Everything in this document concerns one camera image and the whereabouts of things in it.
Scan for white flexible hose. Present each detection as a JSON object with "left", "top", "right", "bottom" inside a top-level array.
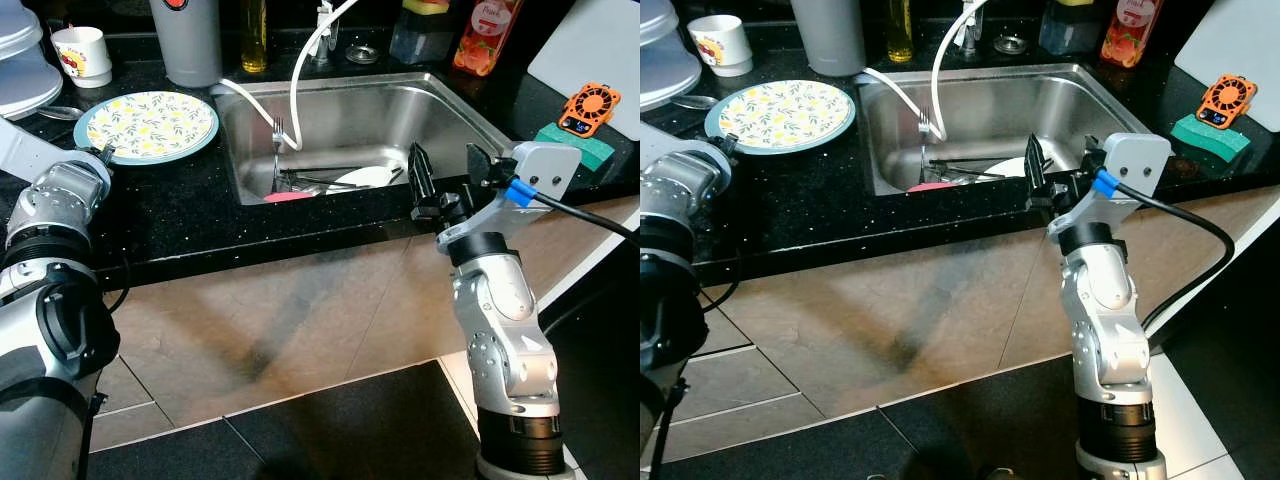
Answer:
[
  {"left": 860, "top": 0, "right": 991, "bottom": 141},
  {"left": 215, "top": 0, "right": 361, "bottom": 153}
]

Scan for steel fork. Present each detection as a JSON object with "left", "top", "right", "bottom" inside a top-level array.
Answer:
[
  {"left": 917, "top": 105, "right": 933, "bottom": 186},
  {"left": 270, "top": 115, "right": 289, "bottom": 196}
]

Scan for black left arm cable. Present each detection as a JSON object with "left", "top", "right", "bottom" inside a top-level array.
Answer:
[
  {"left": 78, "top": 392, "right": 109, "bottom": 480},
  {"left": 650, "top": 378, "right": 691, "bottom": 480}
]

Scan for white stacked plastic containers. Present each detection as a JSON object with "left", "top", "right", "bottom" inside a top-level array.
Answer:
[
  {"left": 0, "top": 0, "right": 63, "bottom": 121},
  {"left": 640, "top": 0, "right": 703, "bottom": 111}
]

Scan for white printed cup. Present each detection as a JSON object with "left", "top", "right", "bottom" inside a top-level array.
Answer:
[
  {"left": 50, "top": 26, "right": 113, "bottom": 89},
  {"left": 687, "top": 15, "right": 753, "bottom": 78}
]

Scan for yellow oil bottle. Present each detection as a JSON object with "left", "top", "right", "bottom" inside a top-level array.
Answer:
[
  {"left": 238, "top": 0, "right": 269, "bottom": 74},
  {"left": 885, "top": 0, "right": 914, "bottom": 64}
]

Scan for stainless steel sink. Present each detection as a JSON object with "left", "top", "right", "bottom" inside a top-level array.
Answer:
[
  {"left": 212, "top": 70, "right": 516, "bottom": 206},
  {"left": 858, "top": 63, "right": 1131, "bottom": 196}
]

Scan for steel cutlery piece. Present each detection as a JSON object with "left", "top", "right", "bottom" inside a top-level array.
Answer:
[
  {"left": 925, "top": 158, "right": 1051, "bottom": 183},
  {"left": 278, "top": 165, "right": 406, "bottom": 193}
]

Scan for black cable with blue plug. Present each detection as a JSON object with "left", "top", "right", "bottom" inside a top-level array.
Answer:
[
  {"left": 1085, "top": 150, "right": 1236, "bottom": 336},
  {"left": 490, "top": 165, "right": 641, "bottom": 241}
]

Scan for orange handheld fan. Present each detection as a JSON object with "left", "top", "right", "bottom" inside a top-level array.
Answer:
[
  {"left": 1196, "top": 73, "right": 1258, "bottom": 131},
  {"left": 558, "top": 82, "right": 621, "bottom": 139}
]

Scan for dark translucent soap dispenser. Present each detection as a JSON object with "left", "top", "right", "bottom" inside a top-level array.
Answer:
[
  {"left": 1038, "top": 0, "right": 1101, "bottom": 56},
  {"left": 388, "top": 0, "right": 453, "bottom": 66}
]

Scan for grey tumbler with red logo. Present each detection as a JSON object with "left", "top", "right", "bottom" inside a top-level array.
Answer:
[
  {"left": 150, "top": 0, "right": 223, "bottom": 89},
  {"left": 790, "top": 0, "right": 867, "bottom": 78}
]

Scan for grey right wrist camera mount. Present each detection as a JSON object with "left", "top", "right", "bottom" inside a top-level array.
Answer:
[
  {"left": 435, "top": 140, "right": 583, "bottom": 253},
  {"left": 1047, "top": 132, "right": 1173, "bottom": 241}
]

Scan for white cutting board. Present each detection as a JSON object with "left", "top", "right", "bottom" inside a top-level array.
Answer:
[
  {"left": 1173, "top": 0, "right": 1280, "bottom": 106},
  {"left": 527, "top": 0, "right": 641, "bottom": 141}
]

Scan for floral plate with teal rim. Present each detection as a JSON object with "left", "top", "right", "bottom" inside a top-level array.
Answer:
[
  {"left": 73, "top": 90, "right": 220, "bottom": 167},
  {"left": 704, "top": 79, "right": 857, "bottom": 156}
]

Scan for metal faucet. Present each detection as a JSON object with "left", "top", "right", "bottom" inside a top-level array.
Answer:
[
  {"left": 310, "top": 0, "right": 339, "bottom": 71},
  {"left": 955, "top": 0, "right": 986, "bottom": 61}
]

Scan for green sponge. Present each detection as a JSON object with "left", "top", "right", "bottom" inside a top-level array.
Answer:
[
  {"left": 1172, "top": 113, "right": 1253, "bottom": 163},
  {"left": 533, "top": 122, "right": 616, "bottom": 171}
]

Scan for white plate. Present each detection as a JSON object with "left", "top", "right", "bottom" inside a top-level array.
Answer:
[
  {"left": 985, "top": 155, "right": 1051, "bottom": 179},
  {"left": 333, "top": 165, "right": 406, "bottom": 191}
]

